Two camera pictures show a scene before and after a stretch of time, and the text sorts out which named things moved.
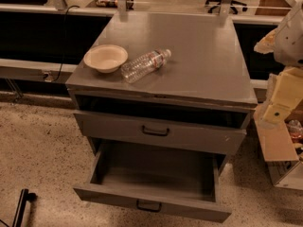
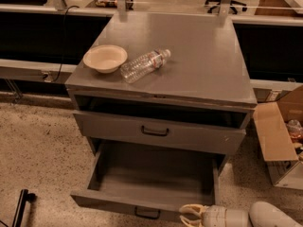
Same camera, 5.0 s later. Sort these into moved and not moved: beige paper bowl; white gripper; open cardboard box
Moved: white gripper
Not moved: beige paper bowl; open cardboard box
